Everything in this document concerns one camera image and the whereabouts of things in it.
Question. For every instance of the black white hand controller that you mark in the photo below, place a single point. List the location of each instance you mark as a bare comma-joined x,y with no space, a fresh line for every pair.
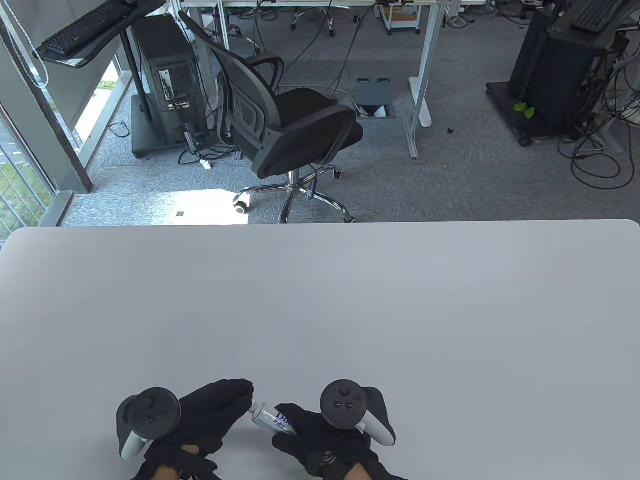
150,410
342,402

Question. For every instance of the black mesh office chair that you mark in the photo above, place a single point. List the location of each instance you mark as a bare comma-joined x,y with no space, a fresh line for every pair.
295,125

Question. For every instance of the person's left forearm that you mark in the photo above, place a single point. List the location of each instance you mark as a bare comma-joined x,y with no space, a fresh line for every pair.
165,474

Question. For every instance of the black computer tower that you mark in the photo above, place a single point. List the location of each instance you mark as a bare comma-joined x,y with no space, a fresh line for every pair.
167,65

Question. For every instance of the white metal desk frame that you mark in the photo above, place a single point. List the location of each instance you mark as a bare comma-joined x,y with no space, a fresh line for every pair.
425,65

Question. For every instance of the black keyboard tray stand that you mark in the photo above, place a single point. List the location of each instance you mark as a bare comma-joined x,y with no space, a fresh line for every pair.
132,70

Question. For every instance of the grey floor socket box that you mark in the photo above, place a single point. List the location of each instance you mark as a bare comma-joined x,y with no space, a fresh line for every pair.
372,95

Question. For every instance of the black white left hand controller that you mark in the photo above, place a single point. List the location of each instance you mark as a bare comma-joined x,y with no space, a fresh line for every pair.
150,410

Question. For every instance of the green tag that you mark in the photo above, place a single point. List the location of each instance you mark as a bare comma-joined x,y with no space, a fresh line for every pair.
525,109

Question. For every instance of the black equipment cart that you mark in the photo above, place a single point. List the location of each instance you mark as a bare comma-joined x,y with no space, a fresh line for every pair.
555,80

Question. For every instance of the black keyboard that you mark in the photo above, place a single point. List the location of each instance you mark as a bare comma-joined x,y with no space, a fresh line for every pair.
595,15
80,30

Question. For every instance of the black white right hand controller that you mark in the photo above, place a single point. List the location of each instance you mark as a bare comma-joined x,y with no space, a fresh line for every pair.
342,402

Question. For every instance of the white rolling cart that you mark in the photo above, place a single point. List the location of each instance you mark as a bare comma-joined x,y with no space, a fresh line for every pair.
402,17

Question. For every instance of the person's right hand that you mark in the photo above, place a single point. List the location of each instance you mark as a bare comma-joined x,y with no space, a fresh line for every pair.
320,440

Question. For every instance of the person's left hand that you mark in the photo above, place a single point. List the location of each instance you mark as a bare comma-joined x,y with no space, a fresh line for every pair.
210,407

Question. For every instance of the chrome chair base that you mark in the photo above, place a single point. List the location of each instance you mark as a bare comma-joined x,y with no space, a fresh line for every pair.
330,20

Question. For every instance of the person's right forearm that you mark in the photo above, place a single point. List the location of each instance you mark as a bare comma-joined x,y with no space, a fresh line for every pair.
356,474

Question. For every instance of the white toothpaste tube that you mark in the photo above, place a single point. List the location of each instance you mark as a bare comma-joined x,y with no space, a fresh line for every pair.
270,417

